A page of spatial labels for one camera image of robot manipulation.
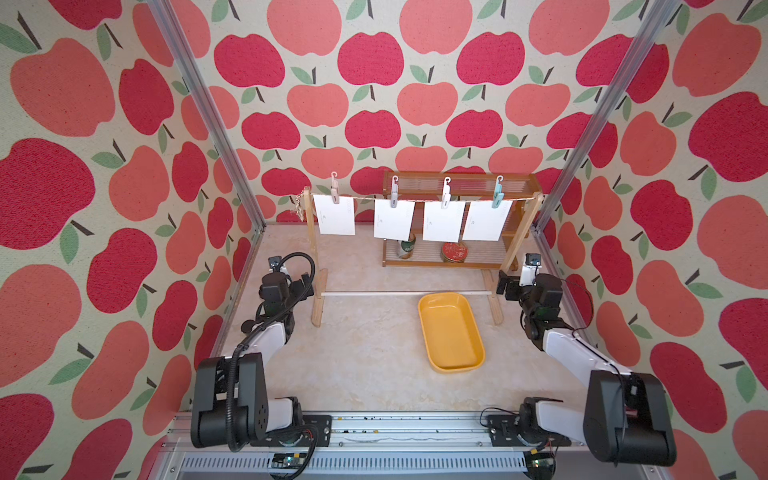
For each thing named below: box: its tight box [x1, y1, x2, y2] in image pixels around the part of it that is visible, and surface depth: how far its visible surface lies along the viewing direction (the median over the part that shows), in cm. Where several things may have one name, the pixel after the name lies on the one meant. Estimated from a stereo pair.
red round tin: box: [442, 242, 469, 263], surface depth 110 cm
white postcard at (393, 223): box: [374, 199, 416, 241], surface depth 73 cm
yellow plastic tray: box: [417, 292, 486, 374], surface depth 92 cm
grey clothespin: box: [390, 175, 399, 208], surface depth 66 cm
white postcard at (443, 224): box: [423, 201, 466, 242], surface depth 70 cm
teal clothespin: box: [492, 175, 504, 209], surface depth 66 cm
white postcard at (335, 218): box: [313, 194, 356, 236], surface depth 72 cm
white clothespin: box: [441, 176, 451, 209], surface depth 66 cm
